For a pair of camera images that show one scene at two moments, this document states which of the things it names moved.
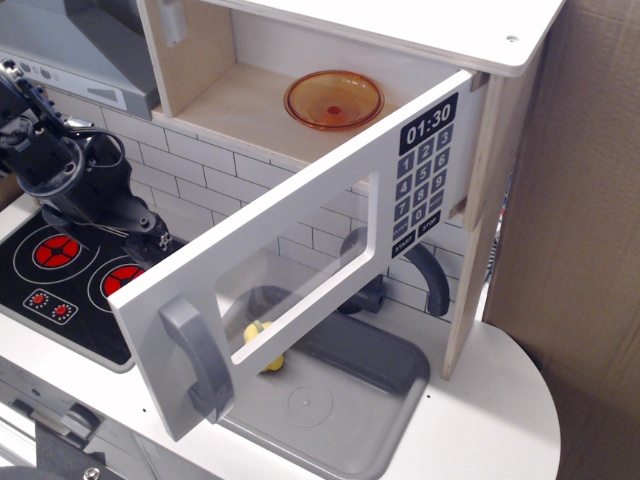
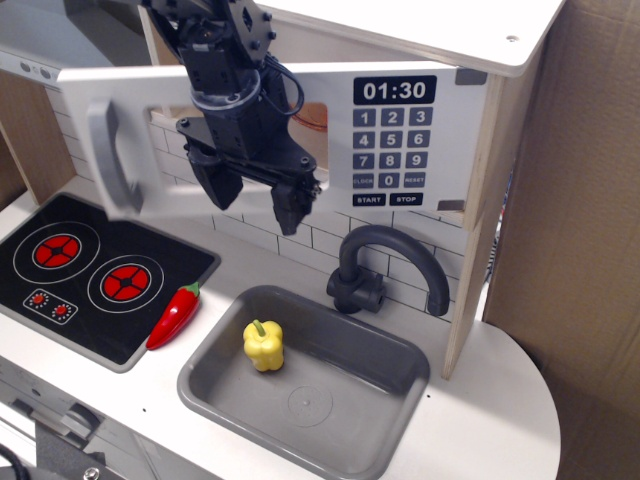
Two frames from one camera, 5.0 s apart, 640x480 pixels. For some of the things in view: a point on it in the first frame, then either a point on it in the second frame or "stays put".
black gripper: [85, 182] -> [245, 125]
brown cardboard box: [565, 272] stays put
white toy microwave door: [274, 270] -> [404, 140]
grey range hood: [97, 50] stays put
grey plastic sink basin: [347, 397] stays put
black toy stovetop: [57, 280] stays put
